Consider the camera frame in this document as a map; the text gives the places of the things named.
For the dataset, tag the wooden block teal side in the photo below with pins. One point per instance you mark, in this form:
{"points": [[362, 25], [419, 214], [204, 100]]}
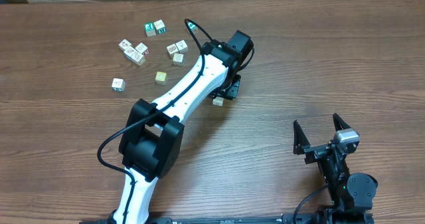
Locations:
{"points": [[118, 84]]}

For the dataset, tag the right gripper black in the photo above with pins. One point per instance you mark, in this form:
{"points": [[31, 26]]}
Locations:
{"points": [[317, 152]]}

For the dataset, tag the wooden block triangle picture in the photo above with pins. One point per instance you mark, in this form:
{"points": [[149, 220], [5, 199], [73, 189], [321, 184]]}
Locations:
{"points": [[182, 46]]}

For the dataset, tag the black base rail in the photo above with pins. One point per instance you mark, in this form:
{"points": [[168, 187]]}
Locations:
{"points": [[283, 219]]}

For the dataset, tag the wooden block red pencil picture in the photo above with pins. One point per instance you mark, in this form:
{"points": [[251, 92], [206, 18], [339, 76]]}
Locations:
{"points": [[218, 101]]}

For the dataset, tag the wooden block squirrel picture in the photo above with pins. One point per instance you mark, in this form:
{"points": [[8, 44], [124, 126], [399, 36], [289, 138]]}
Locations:
{"points": [[124, 45]]}

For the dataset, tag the wooden block red side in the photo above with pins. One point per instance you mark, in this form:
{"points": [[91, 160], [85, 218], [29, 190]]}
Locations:
{"points": [[142, 48]]}

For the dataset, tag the yellow top wooden block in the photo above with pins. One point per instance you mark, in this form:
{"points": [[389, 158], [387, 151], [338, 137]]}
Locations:
{"points": [[161, 78]]}

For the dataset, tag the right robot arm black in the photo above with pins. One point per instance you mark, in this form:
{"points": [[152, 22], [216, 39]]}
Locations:
{"points": [[351, 193]]}

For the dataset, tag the green top wooden block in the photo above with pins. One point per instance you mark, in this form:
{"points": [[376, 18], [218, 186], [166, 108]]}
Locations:
{"points": [[149, 29]]}

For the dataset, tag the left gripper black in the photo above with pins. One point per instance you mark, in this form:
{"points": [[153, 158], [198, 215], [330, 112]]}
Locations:
{"points": [[232, 89]]}

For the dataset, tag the wooden block brown picture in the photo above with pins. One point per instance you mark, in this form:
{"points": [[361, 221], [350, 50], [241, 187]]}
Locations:
{"points": [[172, 50]]}

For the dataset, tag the wooden block ball picture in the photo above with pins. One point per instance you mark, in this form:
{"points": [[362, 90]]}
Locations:
{"points": [[129, 52]]}

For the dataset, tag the wooden block green picture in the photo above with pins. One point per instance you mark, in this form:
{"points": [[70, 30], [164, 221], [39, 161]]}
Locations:
{"points": [[178, 59]]}

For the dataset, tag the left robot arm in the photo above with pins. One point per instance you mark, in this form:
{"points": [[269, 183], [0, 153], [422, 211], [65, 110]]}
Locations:
{"points": [[154, 131]]}

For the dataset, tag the wooden block green side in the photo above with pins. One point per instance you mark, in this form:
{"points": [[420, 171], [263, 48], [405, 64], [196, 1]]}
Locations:
{"points": [[160, 27]]}

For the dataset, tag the yellow wooden block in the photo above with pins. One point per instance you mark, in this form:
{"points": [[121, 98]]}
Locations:
{"points": [[161, 78], [138, 58]]}

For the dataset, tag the green number four block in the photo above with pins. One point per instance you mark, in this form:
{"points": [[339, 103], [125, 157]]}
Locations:
{"points": [[192, 27]]}

